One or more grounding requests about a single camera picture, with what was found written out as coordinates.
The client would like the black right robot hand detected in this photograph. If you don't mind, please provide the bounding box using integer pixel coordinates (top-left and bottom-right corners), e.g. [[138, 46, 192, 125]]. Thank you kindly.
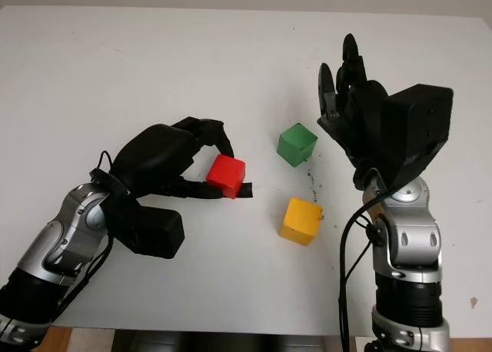
[[316, 32, 394, 191]]

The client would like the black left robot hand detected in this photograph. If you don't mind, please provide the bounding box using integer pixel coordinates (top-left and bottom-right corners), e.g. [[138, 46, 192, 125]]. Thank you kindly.
[[110, 116, 236, 201]]

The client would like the green cube block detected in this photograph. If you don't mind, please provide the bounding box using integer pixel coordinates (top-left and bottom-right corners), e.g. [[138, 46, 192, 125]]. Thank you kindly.
[[277, 122, 319, 168]]

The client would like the red cube block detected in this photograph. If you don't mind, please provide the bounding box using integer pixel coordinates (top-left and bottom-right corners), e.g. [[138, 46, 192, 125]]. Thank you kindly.
[[206, 154, 247, 200]]

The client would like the yellow cube block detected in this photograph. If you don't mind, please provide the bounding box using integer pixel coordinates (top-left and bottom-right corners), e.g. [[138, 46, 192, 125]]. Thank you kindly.
[[278, 197, 323, 247]]

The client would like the black tape strip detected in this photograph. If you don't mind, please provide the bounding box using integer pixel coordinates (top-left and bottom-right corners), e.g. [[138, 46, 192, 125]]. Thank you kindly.
[[234, 181, 254, 199]]

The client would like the dark grey robot torso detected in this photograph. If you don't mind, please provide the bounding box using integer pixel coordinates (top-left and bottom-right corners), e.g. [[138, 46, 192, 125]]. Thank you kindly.
[[115, 330, 327, 352]]

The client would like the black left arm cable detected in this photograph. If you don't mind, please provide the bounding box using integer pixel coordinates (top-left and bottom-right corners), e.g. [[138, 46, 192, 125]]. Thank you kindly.
[[49, 151, 115, 322]]

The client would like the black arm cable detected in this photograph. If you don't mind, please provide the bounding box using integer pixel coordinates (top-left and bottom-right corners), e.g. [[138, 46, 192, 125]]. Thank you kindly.
[[337, 190, 385, 352], [49, 151, 115, 322]]

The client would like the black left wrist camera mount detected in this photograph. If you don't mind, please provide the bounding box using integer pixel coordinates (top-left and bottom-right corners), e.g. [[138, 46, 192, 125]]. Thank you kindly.
[[90, 167, 186, 260]]

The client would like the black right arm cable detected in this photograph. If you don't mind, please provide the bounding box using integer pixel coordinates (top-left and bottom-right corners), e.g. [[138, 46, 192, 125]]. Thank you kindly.
[[337, 190, 385, 352]]

